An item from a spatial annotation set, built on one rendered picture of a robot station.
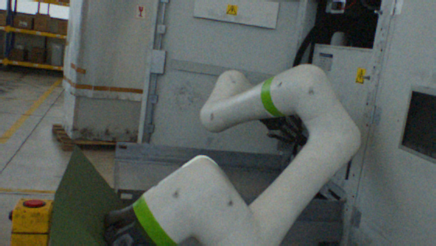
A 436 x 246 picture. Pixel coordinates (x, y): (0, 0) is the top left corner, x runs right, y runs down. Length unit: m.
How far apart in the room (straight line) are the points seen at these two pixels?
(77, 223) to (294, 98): 0.59
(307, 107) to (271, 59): 0.88
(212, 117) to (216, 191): 0.57
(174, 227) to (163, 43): 1.26
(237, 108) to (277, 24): 0.73
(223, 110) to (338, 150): 0.41
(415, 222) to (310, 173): 0.27
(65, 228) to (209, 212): 0.27
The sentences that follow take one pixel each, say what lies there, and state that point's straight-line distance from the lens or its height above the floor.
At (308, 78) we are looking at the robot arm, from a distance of 1.19.
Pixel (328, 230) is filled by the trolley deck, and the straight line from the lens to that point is 1.52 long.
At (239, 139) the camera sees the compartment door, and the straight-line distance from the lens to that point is 2.10.
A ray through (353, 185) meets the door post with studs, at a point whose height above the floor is 0.98.
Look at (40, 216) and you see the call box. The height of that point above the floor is 0.88.
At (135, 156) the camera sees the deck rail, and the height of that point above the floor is 0.86.
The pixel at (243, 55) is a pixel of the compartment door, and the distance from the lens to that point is 2.06.
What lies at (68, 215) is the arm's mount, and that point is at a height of 1.02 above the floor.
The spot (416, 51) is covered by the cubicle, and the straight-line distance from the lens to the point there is 1.26.
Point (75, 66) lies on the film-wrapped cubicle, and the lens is 5.31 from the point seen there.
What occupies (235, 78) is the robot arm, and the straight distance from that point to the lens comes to 1.59.
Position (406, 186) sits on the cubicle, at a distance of 1.23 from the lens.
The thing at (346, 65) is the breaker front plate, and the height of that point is 1.33.
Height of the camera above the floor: 1.35
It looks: 9 degrees down
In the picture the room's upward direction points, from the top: 9 degrees clockwise
